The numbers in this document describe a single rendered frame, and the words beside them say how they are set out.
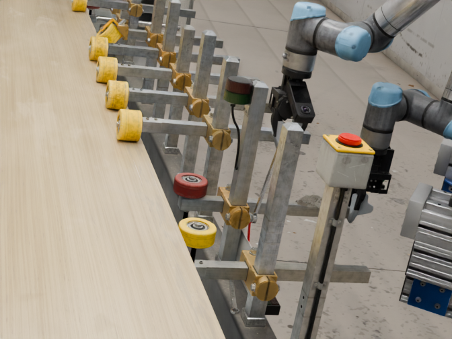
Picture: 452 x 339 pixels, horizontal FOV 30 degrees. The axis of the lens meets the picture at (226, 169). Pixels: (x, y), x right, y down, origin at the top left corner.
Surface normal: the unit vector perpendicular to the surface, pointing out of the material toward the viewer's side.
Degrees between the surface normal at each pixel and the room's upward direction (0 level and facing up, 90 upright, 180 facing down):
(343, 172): 90
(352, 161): 90
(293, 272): 90
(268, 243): 90
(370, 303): 0
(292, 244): 0
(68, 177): 0
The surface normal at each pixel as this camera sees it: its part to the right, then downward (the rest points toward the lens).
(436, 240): -0.36, 0.28
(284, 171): 0.24, 0.39
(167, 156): 0.17, -0.92
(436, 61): -0.98, -0.11
